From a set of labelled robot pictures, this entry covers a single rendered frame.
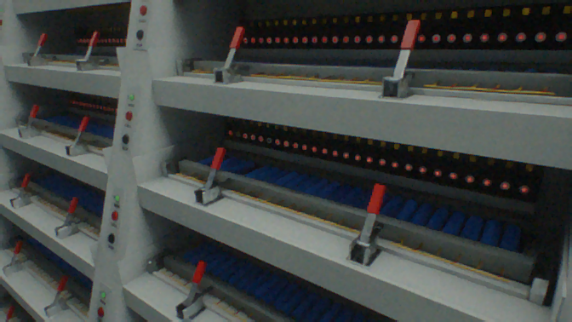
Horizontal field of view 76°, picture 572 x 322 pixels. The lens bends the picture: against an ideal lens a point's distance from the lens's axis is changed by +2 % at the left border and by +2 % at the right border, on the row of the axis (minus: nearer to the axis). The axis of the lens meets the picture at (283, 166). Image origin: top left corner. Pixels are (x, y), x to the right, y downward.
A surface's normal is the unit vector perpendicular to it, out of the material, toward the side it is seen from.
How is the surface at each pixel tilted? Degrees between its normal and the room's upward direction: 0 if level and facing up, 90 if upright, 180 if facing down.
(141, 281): 20
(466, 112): 110
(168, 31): 90
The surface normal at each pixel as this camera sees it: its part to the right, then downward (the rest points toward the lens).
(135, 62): -0.58, -0.03
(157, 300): -0.03, -0.93
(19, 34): 0.80, 0.19
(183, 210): -0.60, 0.30
